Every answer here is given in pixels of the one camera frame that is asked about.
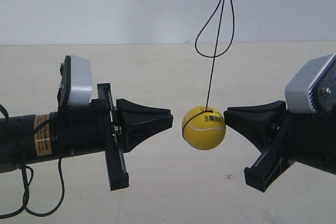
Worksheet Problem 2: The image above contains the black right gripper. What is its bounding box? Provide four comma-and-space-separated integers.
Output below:
224, 100, 335, 192

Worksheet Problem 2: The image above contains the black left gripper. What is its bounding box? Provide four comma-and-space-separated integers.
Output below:
50, 83, 173, 191

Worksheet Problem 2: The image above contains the yellow tennis ball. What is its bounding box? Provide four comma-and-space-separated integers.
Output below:
181, 106, 226, 151

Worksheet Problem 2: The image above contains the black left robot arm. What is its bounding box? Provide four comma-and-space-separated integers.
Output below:
1, 83, 173, 190

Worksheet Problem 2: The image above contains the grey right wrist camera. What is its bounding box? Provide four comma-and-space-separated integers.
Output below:
285, 54, 335, 113

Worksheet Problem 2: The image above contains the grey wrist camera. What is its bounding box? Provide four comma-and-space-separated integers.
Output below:
57, 55, 92, 106
285, 54, 335, 113

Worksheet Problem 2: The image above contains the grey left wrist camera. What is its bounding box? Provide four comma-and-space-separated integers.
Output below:
57, 55, 92, 106

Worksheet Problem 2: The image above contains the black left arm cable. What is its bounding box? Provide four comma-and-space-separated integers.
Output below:
0, 103, 65, 215

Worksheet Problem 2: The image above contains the black hanging string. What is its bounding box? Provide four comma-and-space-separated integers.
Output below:
194, 0, 235, 113

